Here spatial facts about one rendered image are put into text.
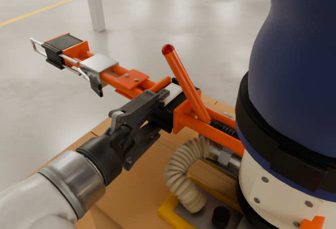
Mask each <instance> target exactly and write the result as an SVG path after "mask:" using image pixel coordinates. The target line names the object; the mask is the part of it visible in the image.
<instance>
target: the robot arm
mask: <svg viewBox="0 0 336 229"><path fill-rule="evenodd" d="M182 91H183V90H182V88H181V86H179V85H177V84H174V83H171V84H169V85H168V86H167V87H166V88H163V89H161V90H160V91H159V92H157V93H154V92H152V91H150V90H148V89H147V90H146V91H144V92H143V93H141V94H140V95H138V96H137V97H135V98H134V99H132V100H131V101H129V102H128V103H126V104H125V105H123V106H122V107H120V108H118V109H114V110H111V111H110V112H109V113H108V117H110V118H112V120H111V125H110V127H109V128H107V129H106V131H105V132H104V134H103V135H101V136H97V137H92V138H90V139H89V140H87V141H86V142H85V143H83V144H82V145H81V146H79V147H78V148H77V149H76V150H75V151H74V150H67V151H65V152H64V153H62V154H61V155H60V156H58V157H57V158H56V159H54V160H53V161H52V162H50V163H49V164H48V165H46V166H45V167H42V168H41V169H40V170H39V171H38V172H37V173H35V174H34V175H32V176H30V177H29V178H27V179H25V180H22V181H20V182H17V183H15V184H13V185H11V186H9V187H8V188H6V189H4V190H3V191H1V192H0V229H77V227H76V226H75V223H76V222H77V221H78V220H79V219H81V218H82V217H83V216H84V215H85V213H87V212H88V211H89V210H90V209H91V208H92V207H93V206H94V205H95V204H96V203H97V202H98V201H99V200H100V199H101V198H102V197H103V196H104V195H105V193H106V187H107V186H108V185H109V184H110V183H111V182H112V181H113V180H114V179H115V178H116V177H118V176H119V175H120V174H121V172H122V170H123V169H125V170H126V171H129V170H130V169H131V168H132V167H133V165H134V164H135V162H136V161H137V160H138V159H139V158H140V157H141V156H142V155H143V154H144V153H145V152H146V151H147V150H148V149H149V148H150V147H151V146H152V145H153V144H154V143H155V142H156V141H157V140H158V139H159V138H160V136H161V134H159V131H160V130H161V128H159V127H157V126H155V125H154V124H152V123H150V122H149V121H148V123H147V124H145V125H144V126H142V125H143V124H144V123H145V122H146V120H147V119H148V118H149V117H150V116H151V115H152V114H153V113H154V112H155V111H156V110H157V109H158V107H159V106H161V107H165V106H166V105H167V104H168V103H169V102H170V101H172V100H173V99H174V98H175V97H176V96H177V95H179V94H180V93H181V92H182ZM141 126H142V127H141ZM152 137H153V138H152Z"/></svg>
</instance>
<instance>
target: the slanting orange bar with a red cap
mask: <svg viewBox="0 0 336 229"><path fill-rule="evenodd" d="M161 52H162V54H163V55H164V57H165V59H166V61H167V63H168V64H169V66H170V68H171V70H172V72H173V74H174V76H175V77H176V79H177V81H178V83H179V85H180V87H181V88H182V90H183V92H184V94H185V96H186V98H187V100H188V101H189V103H190V105H191V107H192V109H193V111H194V113H195V114H196V116H197V118H198V119H199V120H200V121H202V122H204V123H207V122H209V121H210V120H211V117H210V115H209V113H208V111H207V109H206V107H205V105H204V104H203V102H202V100H201V98H200V96H199V94H198V92H197V90H196V88H195V87H194V85H193V83H192V81H191V79H190V77H189V75H188V73H187V71H186V70H185V68H184V66H183V64H182V62H181V60H180V58H179V56H178V54H177V53H176V51H175V48H174V46H173V45H172V44H169V43H167V44H165V45H164V46H163V47H162V50H161Z"/></svg>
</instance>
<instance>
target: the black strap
mask: <svg viewBox="0 0 336 229"><path fill-rule="evenodd" d="M248 75H249V71H247V72H246V74H245V75H244V76H243V78H242V80H241V82H240V85H239V90H238V95H237V100H236V105H235V117H236V121H237V124H238V127H239V129H240V131H241V133H242V134H243V136H244V138H245V139H246V140H247V142H248V143H249V144H250V145H251V147H252V148H253V149H254V150H255V151H256V152H257V153H258V154H259V155H260V156H261V157H262V158H263V159H265V160H266V161H267V162H269V163H270V166H269V169H270V170H271V171H273V172H275V173H277V174H279V175H281V176H283V177H284V178H286V179H288V180H290V181H292V182H294V183H296V184H298V185H299V186H301V187H303V188H305V189H307V190H309V191H311V192H313V193H315V192H316V191H317V190H318V189H320V190H323V191H326V192H329V193H333V194H336V158H334V157H329V156H326V155H323V154H321V153H318V152H315V151H313V150H310V149H308V148H306V147H305V146H303V145H301V144H299V143H297V142H296V141H294V140H292V139H290V138H288V137H286V136H284V135H283V134H281V133H279V132H278V131H277V130H275V129H274V128H273V127H271V126H270V125H269V124H268V123H267V122H266V121H265V119H264V118H263V117H262V116H261V114H260V113H259V112H258V111H257V109H256V108H255V107H254V105H253V103H252V102H251V100H250V98H249V91H248Z"/></svg>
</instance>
